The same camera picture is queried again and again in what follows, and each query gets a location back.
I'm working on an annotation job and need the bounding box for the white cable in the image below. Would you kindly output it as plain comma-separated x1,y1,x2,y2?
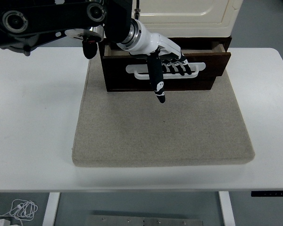
0,199,38,226

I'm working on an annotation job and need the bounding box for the white table leg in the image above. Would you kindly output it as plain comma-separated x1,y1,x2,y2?
42,192,61,226
218,191,236,226

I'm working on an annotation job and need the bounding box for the black table control panel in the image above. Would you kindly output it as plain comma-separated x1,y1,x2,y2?
250,190,283,197

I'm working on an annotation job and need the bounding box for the white drawer handle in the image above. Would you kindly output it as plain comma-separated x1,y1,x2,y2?
125,62,206,80

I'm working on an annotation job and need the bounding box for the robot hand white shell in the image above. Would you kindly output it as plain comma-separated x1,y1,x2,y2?
117,20,193,104

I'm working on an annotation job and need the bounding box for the beige fabric mat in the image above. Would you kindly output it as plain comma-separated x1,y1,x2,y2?
72,42,256,168

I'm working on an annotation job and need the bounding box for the cream cabinet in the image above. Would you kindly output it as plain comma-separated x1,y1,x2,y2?
132,0,243,38

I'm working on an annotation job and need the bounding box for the dark wooden drawer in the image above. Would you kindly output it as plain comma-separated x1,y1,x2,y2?
101,41,232,91

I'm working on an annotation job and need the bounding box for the dark wooden drawer case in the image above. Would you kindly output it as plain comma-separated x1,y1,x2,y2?
98,35,233,92

